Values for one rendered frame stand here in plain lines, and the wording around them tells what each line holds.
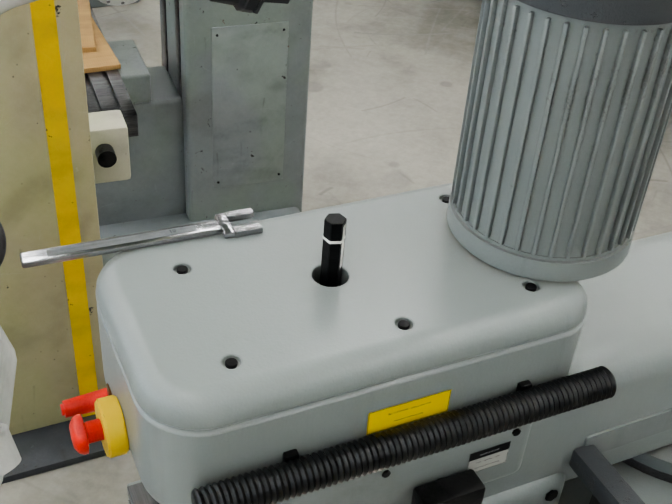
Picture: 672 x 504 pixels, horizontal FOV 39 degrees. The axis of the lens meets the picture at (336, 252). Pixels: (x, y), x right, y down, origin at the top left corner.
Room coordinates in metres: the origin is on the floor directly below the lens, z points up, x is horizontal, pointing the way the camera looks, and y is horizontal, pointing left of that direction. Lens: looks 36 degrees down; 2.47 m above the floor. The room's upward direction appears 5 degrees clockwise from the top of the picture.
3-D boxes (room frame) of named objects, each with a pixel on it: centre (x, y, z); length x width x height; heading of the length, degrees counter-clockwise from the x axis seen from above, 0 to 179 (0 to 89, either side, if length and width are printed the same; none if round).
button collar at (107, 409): (0.65, 0.21, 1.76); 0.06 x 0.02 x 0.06; 27
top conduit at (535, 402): (0.64, -0.09, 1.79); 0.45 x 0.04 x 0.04; 117
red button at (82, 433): (0.64, 0.23, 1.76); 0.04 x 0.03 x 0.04; 27
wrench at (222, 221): (0.79, 0.20, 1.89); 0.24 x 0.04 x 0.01; 115
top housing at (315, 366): (0.76, -0.01, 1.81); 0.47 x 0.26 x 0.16; 117
